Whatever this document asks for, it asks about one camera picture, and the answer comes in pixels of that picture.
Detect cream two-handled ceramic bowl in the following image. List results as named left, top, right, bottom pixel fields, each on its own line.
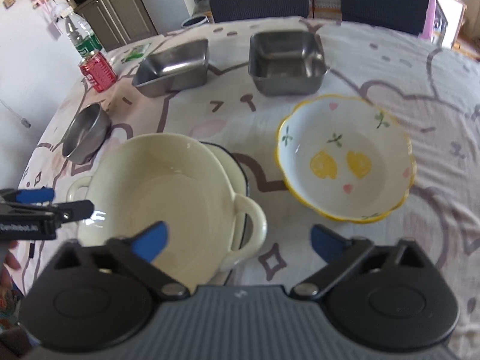
left=67, top=133, right=268, bottom=291

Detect floral yellow-rim ceramic bowl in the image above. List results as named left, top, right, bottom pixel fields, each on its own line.
left=275, top=94, right=416, bottom=224

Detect rectangular steel container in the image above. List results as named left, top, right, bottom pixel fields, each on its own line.
left=132, top=38, right=209, bottom=98

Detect square steel container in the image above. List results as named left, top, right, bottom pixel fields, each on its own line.
left=248, top=30, right=328, bottom=97

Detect person's left hand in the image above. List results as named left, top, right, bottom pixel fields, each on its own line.
left=1, top=241, right=20, bottom=290

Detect small round steel bowl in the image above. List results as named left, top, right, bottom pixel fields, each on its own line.
left=62, top=102, right=112, bottom=165

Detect white leaf-print plate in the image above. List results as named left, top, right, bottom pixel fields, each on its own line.
left=202, top=141, right=249, bottom=250

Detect red soda can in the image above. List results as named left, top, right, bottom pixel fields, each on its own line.
left=79, top=51, right=117, bottom=93

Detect clear green-label water bottle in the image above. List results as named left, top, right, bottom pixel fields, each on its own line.
left=60, top=7, right=103, bottom=58

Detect green snack packet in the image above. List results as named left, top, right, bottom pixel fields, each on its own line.
left=120, top=43, right=151, bottom=63

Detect grey kitchen cabinet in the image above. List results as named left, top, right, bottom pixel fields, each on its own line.
left=75, top=0, right=158, bottom=51

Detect grey trash bin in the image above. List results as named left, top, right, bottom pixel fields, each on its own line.
left=181, top=15, right=209, bottom=29

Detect purple cloth on chair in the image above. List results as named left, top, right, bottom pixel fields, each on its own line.
left=419, top=0, right=437, bottom=41

